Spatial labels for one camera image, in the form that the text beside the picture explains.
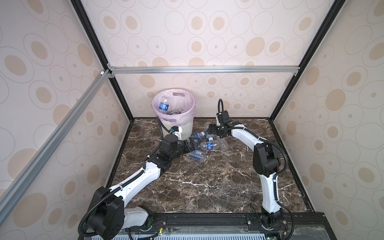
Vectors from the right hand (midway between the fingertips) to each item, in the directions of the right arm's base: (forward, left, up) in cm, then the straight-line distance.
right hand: (212, 130), depth 101 cm
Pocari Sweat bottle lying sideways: (0, +8, -4) cm, 9 cm away
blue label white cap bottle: (+9, +31, +15) cm, 36 cm away
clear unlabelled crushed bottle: (-9, -7, -5) cm, 12 cm away
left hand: (-20, +9, +15) cm, 26 cm away
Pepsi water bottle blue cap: (-10, +2, -4) cm, 11 cm away
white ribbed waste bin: (-2, +17, +4) cm, 17 cm away
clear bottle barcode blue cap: (-17, +11, -4) cm, 20 cm away
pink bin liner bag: (+17, +25, +8) cm, 31 cm away
